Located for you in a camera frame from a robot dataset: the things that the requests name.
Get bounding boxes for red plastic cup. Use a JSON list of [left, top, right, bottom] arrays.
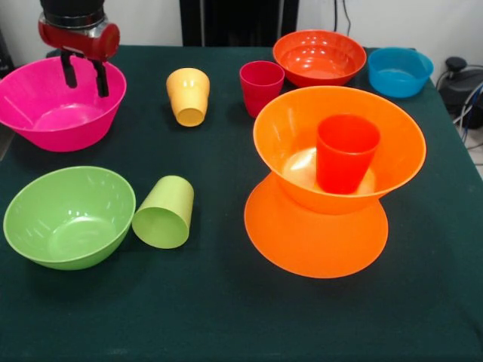
[[315, 114, 381, 195]]

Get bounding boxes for green plastic bowl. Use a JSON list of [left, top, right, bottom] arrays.
[[2, 165, 137, 271]]

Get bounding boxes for orange plastic bowl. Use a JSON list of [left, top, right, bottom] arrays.
[[244, 171, 389, 280], [252, 85, 428, 216]]

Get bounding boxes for black cabinet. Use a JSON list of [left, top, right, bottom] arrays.
[[180, 0, 300, 48]]

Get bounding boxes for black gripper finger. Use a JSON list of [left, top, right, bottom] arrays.
[[60, 50, 78, 90], [91, 59, 110, 98]]

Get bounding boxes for blue plastic bowl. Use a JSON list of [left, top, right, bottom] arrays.
[[368, 46, 435, 100]]

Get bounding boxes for dark green table cloth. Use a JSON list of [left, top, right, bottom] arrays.
[[0, 44, 483, 362]]

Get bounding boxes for green plastic cup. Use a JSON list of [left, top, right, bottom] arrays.
[[131, 174, 195, 250]]

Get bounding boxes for black hanging cable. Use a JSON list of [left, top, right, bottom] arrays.
[[334, 0, 352, 37]]

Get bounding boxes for black equipment box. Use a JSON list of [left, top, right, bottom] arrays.
[[0, 26, 16, 72]]

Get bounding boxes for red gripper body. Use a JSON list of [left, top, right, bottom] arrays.
[[37, 20, 122, 63]]

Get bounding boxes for pink plastic bowl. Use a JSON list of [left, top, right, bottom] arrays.
[[0, 56, 128, 153]]

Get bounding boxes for magenta plastic cup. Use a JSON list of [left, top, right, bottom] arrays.
[[238, 60, 286, 120]]

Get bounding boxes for yellow plastic cup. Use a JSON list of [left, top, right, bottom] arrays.
[[165, 67, 211, 127]]

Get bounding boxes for red-orange plastic bowl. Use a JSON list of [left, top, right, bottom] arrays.
[[272, 29, 368, 88]]

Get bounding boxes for tangled floor cables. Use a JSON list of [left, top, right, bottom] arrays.
[[451, 81, 483, 167]]

